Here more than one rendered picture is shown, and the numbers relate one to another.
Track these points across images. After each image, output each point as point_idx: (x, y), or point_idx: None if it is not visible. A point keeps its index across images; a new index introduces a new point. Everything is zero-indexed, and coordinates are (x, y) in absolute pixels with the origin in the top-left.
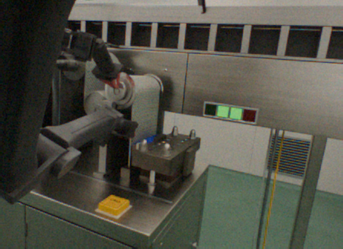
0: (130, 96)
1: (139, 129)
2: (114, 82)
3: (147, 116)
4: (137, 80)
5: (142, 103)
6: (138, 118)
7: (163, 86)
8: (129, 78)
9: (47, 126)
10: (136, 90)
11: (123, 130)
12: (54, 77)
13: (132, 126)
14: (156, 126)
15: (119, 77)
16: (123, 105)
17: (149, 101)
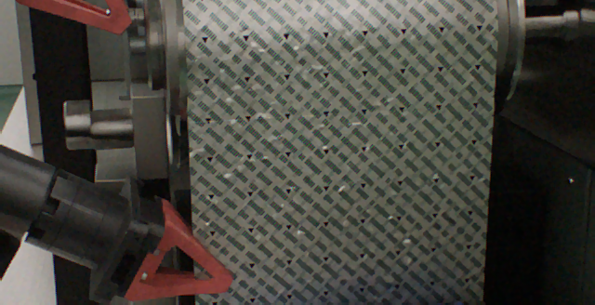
0: (168, 73)
1: (281, 258)
2: (51, 1)
3: (356, 189)
4: None
5: (282, 117)
6: (261, 196)
7: (593, 8)
8: None
9: (70, 161)
10: (213, 40)
11: (66, 252)
12: None
13: (118, 238)
14: (482, 253)
15: None
16: (178, 117)
17: (373, 106)
